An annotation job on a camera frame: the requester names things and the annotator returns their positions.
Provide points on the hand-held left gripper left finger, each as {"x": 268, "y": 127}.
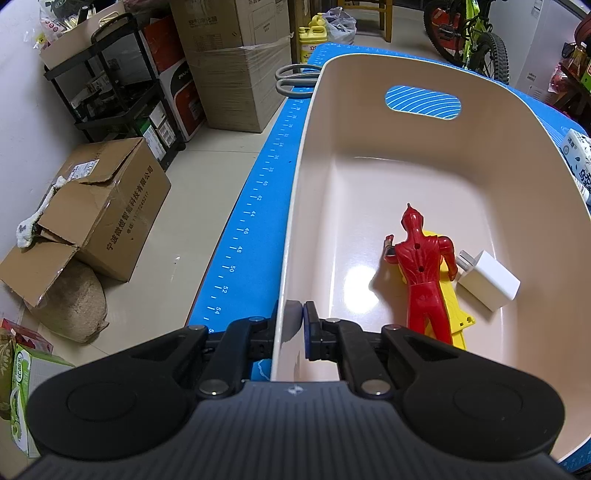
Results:
{"x": 263, "y": 332}

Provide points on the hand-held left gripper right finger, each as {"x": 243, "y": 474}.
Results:
{"x": 310, "y": 330}

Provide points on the red toy figure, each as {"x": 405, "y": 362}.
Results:
{"x": 420, "y": 263}

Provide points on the beige plastic basket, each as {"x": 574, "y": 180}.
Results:
{"x": 369, "y": 184}

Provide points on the white charger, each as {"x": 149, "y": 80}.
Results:
{"x": 489, "y": 281}

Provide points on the blue silicone mat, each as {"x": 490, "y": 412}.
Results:
{"x": 258, "y": 207}

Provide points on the burlap sack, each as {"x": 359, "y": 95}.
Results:
{"x": 78, "y": 304}

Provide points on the torn cardboard box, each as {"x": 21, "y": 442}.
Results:
{"x": 106, "y": 207}

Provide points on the green carton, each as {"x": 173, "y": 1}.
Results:
{"x": 37, "y": 387}

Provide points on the red carton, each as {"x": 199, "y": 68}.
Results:
{"x": 23, "y": 334}

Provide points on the grey scissors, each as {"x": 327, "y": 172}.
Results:
{"x": 280, "y": 87}

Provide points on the white rag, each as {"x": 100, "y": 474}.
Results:
{"x": 32, "y": 221}

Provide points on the red and black appliance box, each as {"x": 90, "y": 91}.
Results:
{"x": 180, "y": 83}

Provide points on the large taped cardboard box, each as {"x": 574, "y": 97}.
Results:
{"x": 235, "y": 64}

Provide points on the black shelf cart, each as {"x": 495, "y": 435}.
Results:
{"x": 115, "y": 92}

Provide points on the yellow plastic jug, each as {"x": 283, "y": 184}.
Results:
{"x": 311, "y": 41}

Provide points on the clear plastic bag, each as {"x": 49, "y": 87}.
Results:
{"x": 340, "y": 25}

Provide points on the white tissue box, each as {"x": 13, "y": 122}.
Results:
{"x": 579, "y": 161}

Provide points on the wooden chair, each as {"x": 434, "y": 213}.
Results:
{"x": 385, "y": 18}

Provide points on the black and green bicycle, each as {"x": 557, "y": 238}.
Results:
{"x": 480, "y": 41}

